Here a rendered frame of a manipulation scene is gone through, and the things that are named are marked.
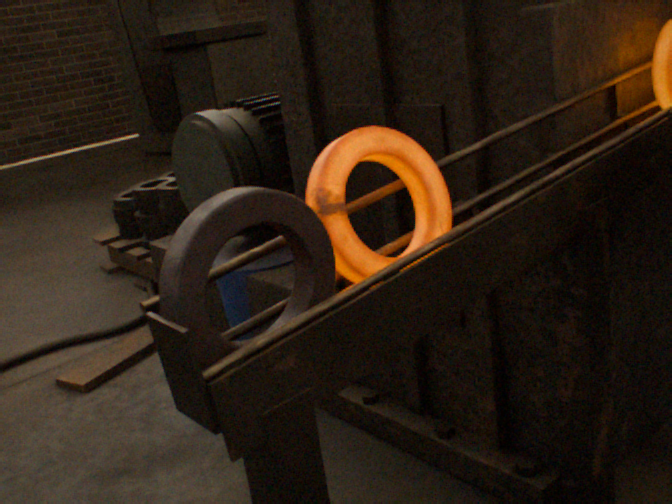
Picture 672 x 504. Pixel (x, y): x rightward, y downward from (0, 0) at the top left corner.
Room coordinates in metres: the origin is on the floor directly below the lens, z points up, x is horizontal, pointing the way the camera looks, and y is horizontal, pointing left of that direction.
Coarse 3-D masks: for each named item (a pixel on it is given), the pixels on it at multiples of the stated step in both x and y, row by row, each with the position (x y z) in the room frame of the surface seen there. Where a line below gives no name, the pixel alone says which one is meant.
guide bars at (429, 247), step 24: (648, 120) 1.07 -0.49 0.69; (576, 168) 0.95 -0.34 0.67; (528, 192) 0.88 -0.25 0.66; (480, 216) 0.83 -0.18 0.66; (432, 240) 0.78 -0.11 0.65; (408, 264) 0.75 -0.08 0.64; (360, 288) 0.70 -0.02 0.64; (312, 312) 0.67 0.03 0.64; (264, 336) 0.63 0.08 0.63; (240, 360) 0.61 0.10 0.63
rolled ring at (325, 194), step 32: (384, 128) 0.85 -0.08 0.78; (320, 160) 0.80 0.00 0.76; (352, 160) 0.80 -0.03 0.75; (384, 160) 0.85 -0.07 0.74; (416, 160) 0.85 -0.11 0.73; (320, 192) 0.76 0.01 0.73; (416, 192) 0.85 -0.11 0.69; (416, 224) 0.84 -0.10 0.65; (448, 224) 0.83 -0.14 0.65; (352, 256) 0.75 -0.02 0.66; (384, 256) 0.77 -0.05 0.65
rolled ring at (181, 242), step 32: (224, 192) 0.67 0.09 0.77; (256, 192) 0.67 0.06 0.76; (192, 224) 0.63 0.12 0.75; (224, 224) 0.64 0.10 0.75; (256, 224) 0.66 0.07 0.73; (288, 224) 0.68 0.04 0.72; (320, 224) 0.71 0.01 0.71; (192, 256) 0.62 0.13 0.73; (320, 256) 0.70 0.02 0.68; (160, 288) 0.62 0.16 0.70; (192, 288) 0.61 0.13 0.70; (320, 288) 0.70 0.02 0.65; (192, 320) 0.61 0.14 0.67; (288, 320) 0.69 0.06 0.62; (224, 352) 0.62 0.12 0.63
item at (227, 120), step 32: (256, 96) 2.29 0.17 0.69; (192, 128) 2.12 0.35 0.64; (224, 128) 2.05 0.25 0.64; (256, 128) 2.10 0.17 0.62; (192, 160) 2.15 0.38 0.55; (224, 160) 2.01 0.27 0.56; (256, 160) 2.03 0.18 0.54; (288, 160) 2.10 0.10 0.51; (192, 192) 2.18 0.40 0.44; (288, 192) 2.10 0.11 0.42; (160, 256) 2.33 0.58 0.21; (256, 288) 1.89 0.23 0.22; (288, 288) 1.78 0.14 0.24; (224, 320) 2.06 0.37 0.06
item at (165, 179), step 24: (144, 192) 2.67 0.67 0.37; (168, 192) 2.46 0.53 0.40; (120, 216) 2.85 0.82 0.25; (144, 216) 2.67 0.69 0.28; (168, 216) 2.47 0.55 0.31; (96, 240) 2.94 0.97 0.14; (120, 240) 2.87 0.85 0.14; (144, 240) 2.69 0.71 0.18; (120, 264) 2.91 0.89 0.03; (144, 264) 2.70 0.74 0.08; (144, 288) 2.61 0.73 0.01
